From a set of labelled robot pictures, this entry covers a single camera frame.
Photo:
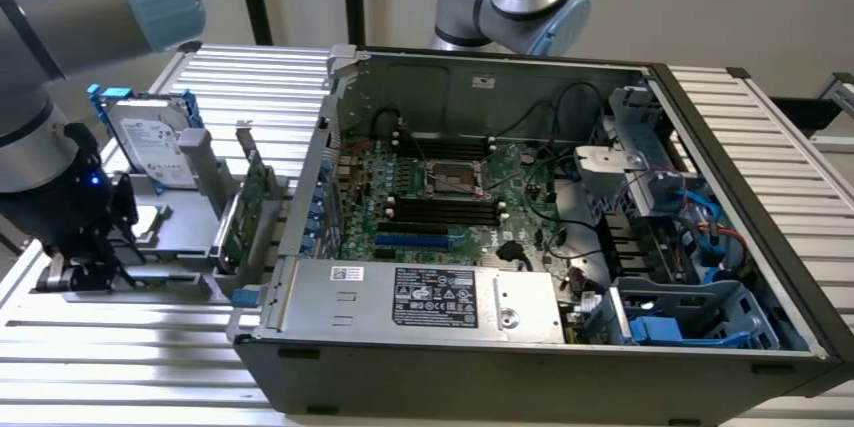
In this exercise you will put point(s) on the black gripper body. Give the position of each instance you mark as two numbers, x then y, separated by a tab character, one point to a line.
87	217

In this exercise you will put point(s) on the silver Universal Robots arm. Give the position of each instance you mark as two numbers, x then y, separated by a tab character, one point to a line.
67	7

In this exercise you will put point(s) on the dark RAM stick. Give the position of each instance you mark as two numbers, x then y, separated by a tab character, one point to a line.
167	277

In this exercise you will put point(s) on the black expansion slot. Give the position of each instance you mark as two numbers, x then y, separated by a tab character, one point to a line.
387	253

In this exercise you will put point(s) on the blue expansion slot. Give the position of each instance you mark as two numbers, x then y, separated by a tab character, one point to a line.
410	240

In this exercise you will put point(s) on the black RAM slot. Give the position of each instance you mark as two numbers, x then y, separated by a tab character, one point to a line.
443	200
443	220
443	207
443	137
443	143
443	148
443	154
443	213

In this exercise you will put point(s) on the silver CPU chip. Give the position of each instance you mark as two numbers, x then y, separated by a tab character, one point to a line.
155	220

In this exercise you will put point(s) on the grey parts rack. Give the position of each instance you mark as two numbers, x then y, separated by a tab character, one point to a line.
175	243

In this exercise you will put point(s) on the silver hard disk drive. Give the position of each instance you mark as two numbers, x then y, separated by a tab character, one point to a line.
150	139

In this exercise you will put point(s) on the blue case latch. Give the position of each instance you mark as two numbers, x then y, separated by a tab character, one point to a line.
247	295

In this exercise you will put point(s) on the green graphics card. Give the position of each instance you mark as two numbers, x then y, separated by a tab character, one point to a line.
245	212

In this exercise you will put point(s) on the blue disk caddy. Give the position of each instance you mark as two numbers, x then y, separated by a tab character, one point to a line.
193	112

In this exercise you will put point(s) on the white barcode sticker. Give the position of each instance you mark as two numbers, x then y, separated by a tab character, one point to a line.
346	274

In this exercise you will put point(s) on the grey power supply unit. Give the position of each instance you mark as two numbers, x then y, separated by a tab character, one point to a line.
374	308

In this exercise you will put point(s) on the black power supply label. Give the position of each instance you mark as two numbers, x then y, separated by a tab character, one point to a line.
435	297

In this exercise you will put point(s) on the metal CPU socket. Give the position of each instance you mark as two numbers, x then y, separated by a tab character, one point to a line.
453	178

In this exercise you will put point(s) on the black open PC case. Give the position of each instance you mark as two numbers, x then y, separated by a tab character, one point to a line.
467	377

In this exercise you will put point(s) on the green motherboard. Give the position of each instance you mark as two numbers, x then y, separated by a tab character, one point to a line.
517	207

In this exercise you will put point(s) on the white plastic fan shroud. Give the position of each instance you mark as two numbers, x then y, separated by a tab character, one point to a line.
601	162

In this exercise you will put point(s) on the grey metal disk bay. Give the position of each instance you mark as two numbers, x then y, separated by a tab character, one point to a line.
641	117

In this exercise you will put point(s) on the blue-grey drive cage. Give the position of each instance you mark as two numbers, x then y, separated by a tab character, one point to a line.
701	317

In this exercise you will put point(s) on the aluminium profile rail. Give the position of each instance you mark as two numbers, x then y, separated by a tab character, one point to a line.
837	92

